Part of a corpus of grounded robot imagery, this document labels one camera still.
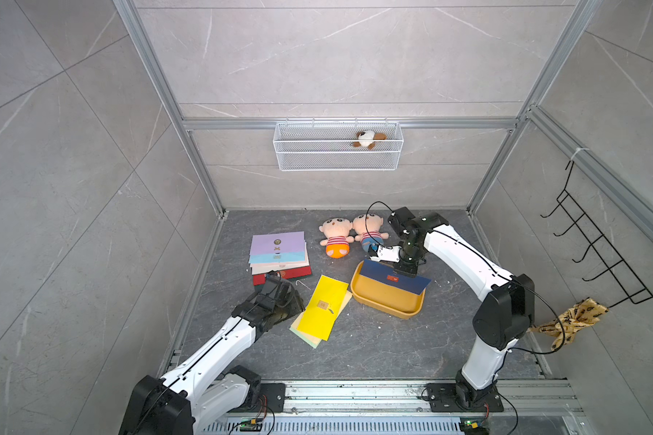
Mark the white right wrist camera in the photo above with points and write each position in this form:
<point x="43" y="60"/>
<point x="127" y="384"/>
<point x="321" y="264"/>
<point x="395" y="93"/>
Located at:
<point x="381" y="253"/>

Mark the plush doll blue pants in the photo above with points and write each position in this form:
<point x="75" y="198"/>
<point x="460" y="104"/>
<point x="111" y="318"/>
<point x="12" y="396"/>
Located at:
<point x="369" y="234"/>

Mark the tan kraft envelope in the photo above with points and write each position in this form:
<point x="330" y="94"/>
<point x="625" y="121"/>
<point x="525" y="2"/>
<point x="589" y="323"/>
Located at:
<point x="345" y="302"/>

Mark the purple envelope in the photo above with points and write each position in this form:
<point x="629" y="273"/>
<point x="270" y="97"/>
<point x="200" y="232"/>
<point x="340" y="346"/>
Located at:
<point x="277" y="244"/>

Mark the black wire hook rack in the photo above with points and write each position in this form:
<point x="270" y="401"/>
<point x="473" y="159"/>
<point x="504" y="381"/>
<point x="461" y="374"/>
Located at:
<point x="630" y="288"/>

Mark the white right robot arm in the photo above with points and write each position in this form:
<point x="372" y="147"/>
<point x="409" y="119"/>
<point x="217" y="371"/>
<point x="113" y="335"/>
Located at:
<point x="507" y="301"/>

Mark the pink envelope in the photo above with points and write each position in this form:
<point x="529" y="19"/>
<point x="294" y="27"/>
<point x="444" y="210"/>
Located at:
<point x="283" y="264"/>

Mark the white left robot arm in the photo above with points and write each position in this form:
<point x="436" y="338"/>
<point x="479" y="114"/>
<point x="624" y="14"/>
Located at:
<point x="204" y="387"/>

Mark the cream white envelope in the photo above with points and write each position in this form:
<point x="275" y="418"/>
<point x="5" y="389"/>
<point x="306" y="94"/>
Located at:
<point x="261" y="271"/>

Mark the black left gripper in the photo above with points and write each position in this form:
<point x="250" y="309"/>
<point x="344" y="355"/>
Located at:
<point x="295" y="301"/>

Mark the yellow patterned cloth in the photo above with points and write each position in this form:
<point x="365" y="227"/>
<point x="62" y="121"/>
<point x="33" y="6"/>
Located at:
<point x="564" y="329"/>

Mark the red envelope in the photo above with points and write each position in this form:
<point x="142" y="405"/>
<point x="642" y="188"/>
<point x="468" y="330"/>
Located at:
<point x="291" y="273"/>

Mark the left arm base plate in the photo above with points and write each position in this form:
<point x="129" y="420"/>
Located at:
<point x="274" y="394"/>

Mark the small brown white plush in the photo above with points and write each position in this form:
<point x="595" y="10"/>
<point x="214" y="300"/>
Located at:
<point x="368" y="139"/>

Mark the white wire mesh basket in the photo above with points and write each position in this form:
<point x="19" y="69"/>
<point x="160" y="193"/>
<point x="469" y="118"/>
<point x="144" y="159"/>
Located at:
<point x="326" y="145"/>

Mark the light blue envelope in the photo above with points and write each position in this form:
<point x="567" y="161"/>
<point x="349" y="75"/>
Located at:
<point x="278" y="256"/>

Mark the navy blue envelope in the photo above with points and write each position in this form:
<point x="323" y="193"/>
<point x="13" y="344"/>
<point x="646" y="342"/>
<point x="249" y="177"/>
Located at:
<point x="388" y="276"/>

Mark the yellow plastic storage box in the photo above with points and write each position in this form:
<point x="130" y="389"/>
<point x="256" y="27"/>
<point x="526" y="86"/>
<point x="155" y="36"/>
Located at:
<point x="387" y="299"/>

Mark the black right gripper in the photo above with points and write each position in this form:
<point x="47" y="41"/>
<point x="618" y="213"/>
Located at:
<point x="407" y="270"/>

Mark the yellow envelope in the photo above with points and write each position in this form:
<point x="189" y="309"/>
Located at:
<point x="319" y="318"/>

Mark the light green envelope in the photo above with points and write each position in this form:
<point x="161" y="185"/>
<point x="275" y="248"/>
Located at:
<point x="314" y="342"/>

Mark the metal mounting rail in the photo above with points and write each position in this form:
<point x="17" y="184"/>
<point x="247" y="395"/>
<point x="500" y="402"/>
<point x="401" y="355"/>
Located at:
<point x="370" y="398"/>

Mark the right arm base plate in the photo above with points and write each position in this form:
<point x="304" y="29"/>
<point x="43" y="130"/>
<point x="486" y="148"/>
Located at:
<point x="458" y="397"/>

